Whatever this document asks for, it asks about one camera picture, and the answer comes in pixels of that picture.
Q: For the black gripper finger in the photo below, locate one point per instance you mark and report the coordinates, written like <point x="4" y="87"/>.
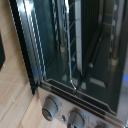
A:
<point x="1" y="53"/>

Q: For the grey oven knob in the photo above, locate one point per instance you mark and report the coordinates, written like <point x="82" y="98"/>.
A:
<point x="50" y="108"/>
<point x="76" y="120"/>

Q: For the black dish rack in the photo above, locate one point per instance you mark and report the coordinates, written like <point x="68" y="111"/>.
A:
<point x="83" y="50"/>

